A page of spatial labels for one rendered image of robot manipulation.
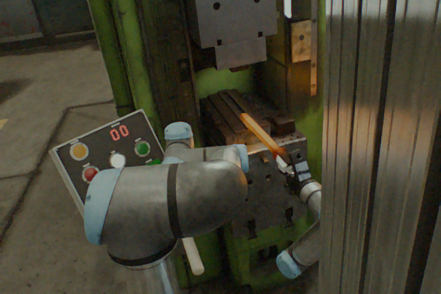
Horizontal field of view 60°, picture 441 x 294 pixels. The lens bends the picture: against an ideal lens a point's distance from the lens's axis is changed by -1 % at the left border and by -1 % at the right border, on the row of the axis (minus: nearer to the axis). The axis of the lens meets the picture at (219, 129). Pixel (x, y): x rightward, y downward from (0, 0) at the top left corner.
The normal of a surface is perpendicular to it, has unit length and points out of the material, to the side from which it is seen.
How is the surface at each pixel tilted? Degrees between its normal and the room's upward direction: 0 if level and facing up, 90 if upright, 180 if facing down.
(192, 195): 51
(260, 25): 90
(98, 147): 60
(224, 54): 90
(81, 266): 0
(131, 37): 90
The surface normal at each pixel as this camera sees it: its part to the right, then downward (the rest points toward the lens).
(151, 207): -0.06, -0.03
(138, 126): 0.53, -0.18
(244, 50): 0.30, 0.44
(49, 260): -0.11, -0.87
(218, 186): 0.60, -0.42
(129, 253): -0.09, 0.41
